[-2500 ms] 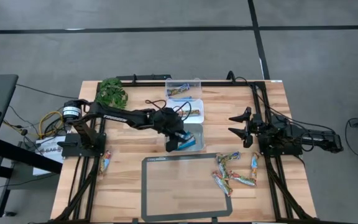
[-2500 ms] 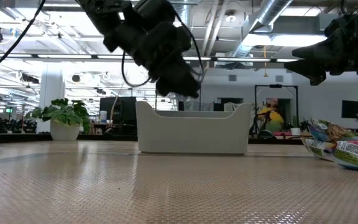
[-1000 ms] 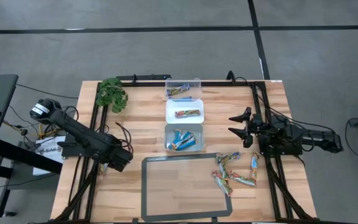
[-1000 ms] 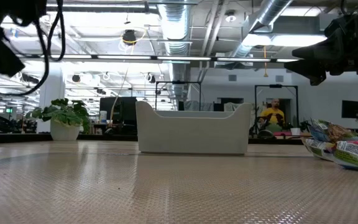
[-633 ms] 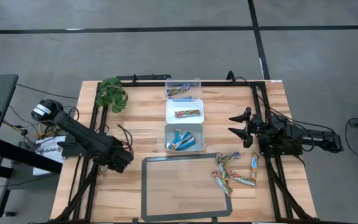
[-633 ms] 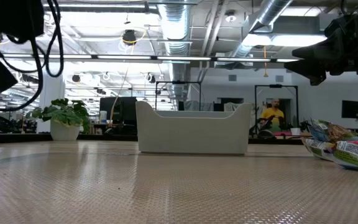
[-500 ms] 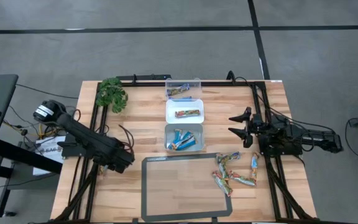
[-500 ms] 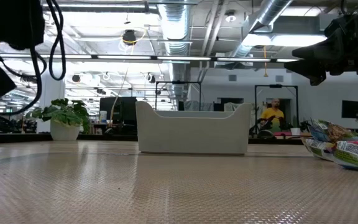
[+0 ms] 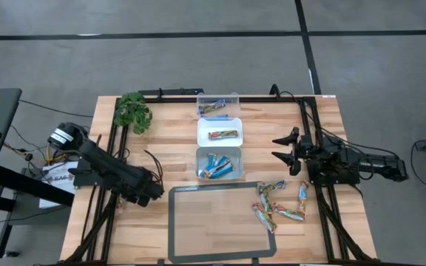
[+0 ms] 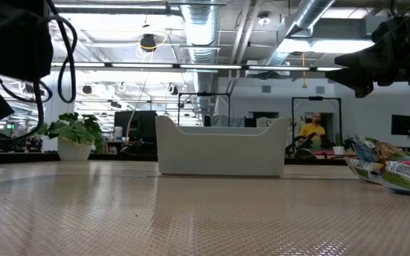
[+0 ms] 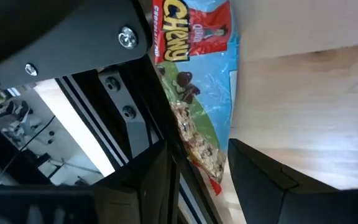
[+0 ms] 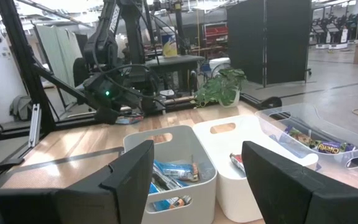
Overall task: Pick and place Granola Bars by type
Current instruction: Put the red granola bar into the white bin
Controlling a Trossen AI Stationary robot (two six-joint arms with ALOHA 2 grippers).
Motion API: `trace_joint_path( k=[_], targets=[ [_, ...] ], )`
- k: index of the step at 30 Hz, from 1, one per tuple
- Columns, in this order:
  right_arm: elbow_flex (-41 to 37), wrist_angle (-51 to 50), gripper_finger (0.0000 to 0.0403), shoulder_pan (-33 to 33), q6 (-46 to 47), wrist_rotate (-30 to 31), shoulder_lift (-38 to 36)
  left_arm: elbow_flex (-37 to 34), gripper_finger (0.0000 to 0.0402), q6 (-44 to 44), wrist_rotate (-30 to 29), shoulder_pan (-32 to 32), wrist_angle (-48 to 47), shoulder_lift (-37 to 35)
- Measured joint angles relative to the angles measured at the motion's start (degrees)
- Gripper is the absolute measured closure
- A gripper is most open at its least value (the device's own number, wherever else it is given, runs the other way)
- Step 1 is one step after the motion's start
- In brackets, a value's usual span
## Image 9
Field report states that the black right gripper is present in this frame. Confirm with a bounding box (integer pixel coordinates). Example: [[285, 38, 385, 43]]
[[271, 126, 323, 177]]

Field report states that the purple green granola bar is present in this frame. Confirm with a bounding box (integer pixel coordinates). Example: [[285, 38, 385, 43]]
[[256, 180, 287, 196], [199, 98, 227, 115]]

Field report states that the white green granola bar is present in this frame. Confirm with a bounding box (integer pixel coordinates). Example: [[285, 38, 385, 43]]
[[259, 191, 273, 215]]

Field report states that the light grey plastic bin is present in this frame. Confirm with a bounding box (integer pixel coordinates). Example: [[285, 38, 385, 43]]
[[195, 146, 244, 181]]

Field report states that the clear plastic bin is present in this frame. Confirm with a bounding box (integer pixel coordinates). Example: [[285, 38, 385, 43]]
[[196, 92, 241, 120]]

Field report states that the translucent mat with dark border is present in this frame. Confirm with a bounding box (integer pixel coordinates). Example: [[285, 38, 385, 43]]
[[166, 180, 277, 264]]

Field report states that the green artificial plant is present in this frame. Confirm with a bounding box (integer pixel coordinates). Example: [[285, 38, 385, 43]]
[[112, 91, 153, 136]]

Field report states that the white plastic bin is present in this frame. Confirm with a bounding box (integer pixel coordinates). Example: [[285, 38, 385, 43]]
[[197, 117, 244, 148]]

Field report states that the white printed sheet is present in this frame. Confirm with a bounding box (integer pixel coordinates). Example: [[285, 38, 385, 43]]
[[38, 161, 79, 210]]

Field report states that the black desk crossbar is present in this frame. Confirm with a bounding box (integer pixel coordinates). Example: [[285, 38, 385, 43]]
[[0, 164, 75, 207]]

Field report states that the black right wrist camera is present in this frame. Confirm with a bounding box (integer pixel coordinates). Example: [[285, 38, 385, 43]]
[[300, 134, 316, 153]]

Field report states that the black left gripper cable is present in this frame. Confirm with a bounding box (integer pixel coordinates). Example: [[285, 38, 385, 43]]
[[143, 149, 164, 184]]

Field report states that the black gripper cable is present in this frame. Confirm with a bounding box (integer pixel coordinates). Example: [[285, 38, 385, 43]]
[[356, 157, 376, 182], [143, 149, 164, 184]]

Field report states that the black aluminium table frame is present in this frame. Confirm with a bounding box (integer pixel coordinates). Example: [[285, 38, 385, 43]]
[[63, 88, 375, 266]]

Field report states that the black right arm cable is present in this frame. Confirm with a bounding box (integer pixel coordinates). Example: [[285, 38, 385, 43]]
[[269, 83, 401, 160]]

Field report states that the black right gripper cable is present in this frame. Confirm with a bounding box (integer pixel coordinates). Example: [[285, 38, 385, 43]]
[[356, 157, 376, 182]]

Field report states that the black mounting bracket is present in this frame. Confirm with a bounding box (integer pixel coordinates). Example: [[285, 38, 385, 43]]
[[138, 87, 205, 98]]

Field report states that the yellow cable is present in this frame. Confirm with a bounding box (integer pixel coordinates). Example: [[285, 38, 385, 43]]
[[44, 146, 70, 166]]

